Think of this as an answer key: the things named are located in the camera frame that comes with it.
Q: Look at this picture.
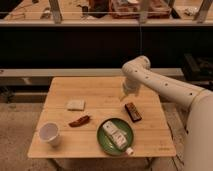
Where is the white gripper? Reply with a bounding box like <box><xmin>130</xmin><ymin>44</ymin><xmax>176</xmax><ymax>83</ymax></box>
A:
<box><xmin>119</xmin><ymin>78</ymin><xmax>140</xmax><ymax>101</ymax></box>

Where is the dark brown eraser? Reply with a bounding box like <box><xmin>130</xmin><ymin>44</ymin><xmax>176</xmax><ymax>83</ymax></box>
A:
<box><xmin>125</xmin><ymin>103</ymin><xmax>142</xmax><ymax>122</ymax></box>

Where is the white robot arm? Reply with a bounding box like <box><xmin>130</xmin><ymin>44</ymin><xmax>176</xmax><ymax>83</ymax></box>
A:
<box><xmin>122</xmin><ymin>56</ymin><xmax>213</xmax><ymax>171</ymax></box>

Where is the wooden folding table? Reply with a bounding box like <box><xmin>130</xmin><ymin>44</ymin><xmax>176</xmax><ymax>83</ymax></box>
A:
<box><xmin>28</xmin><ymin>77</ymin><xmax>176</xmax><ymax>158</ymax></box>

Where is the white tube on plate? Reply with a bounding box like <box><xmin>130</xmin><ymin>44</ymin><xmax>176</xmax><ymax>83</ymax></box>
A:
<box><xmin>102</xmin><ymin>121</ymin><xmax>133</xmax><ymax>155</ymax></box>

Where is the red-brown chili pepper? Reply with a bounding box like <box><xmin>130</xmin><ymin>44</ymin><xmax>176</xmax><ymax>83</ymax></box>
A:
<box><xmin>69</xmin><ymin>115</ymin><xmax>90</xmax><ymax>127</ymax></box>

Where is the green plate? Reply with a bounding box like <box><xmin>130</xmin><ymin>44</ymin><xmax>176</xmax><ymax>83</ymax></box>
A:
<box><xmin>97</xmin><ymin>118</ymin><xmax>134</xmax><ymax>156</ymax></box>

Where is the long background shelf bench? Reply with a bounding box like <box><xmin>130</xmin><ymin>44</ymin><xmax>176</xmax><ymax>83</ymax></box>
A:
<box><xmin>0</xmin><ymin>67</ymin><xmax>185</xmax><ymax>87</ymax></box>

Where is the black box at right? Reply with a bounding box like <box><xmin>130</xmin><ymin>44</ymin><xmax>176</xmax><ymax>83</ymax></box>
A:
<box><xmin>181</xmin><ymin>54</ymin><xmax>213</xmax><ymax>81</ymax></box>

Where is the white paper cup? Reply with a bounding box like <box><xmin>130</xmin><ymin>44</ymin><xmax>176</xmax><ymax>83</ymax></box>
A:
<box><xmin>38</xmin><ymin>122</ymin><xmax>61</xmax><ymax>147</ymax></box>

